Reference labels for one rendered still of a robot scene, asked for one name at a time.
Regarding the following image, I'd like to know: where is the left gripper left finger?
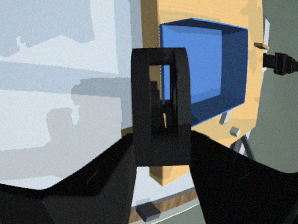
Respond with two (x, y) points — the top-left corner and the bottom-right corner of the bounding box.
(0, 133), (137, 224)

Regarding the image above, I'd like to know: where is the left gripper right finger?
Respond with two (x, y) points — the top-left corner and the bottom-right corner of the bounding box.
(189, 130), (298, 224)

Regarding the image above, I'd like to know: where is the tan flat board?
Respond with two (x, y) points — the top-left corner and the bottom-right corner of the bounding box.
(140, 0), (263, 187)

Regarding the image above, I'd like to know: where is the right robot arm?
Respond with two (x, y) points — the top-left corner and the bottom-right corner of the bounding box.
(263, 52), (298, 76)

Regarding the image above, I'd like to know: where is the light grey long flat bar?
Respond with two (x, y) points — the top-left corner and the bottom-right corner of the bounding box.
(219, 109), (233, 126)

